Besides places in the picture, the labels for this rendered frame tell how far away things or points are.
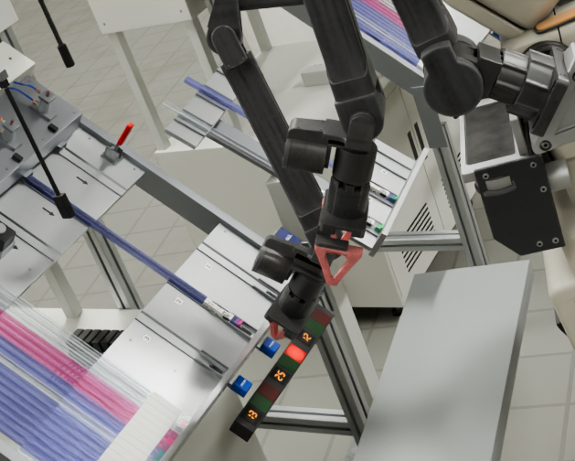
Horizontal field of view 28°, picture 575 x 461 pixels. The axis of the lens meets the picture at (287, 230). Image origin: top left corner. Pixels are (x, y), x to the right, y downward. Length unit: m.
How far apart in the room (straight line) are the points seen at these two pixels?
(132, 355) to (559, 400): 1.24
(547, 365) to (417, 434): 1.10
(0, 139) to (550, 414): 1.46
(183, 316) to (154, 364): 0.12
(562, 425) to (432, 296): 0.67
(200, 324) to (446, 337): 0.46
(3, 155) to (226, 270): 0.47
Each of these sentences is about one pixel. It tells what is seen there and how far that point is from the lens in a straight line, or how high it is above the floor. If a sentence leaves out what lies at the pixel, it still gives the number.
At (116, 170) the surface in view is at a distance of 2.28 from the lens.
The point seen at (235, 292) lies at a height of 0.78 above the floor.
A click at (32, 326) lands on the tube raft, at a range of 2.00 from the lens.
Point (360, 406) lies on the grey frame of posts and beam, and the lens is 2.47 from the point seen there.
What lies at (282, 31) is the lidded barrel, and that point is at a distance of 5.34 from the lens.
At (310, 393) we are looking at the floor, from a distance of 3.19.
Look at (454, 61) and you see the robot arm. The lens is 1.48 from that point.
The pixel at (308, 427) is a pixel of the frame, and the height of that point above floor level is 0.30.
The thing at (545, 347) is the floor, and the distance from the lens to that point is 3.08.
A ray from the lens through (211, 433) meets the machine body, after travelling 2.54.
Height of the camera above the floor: 1.82
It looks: 27 degrees down
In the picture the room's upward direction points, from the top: 21 degrees counter-clockwise
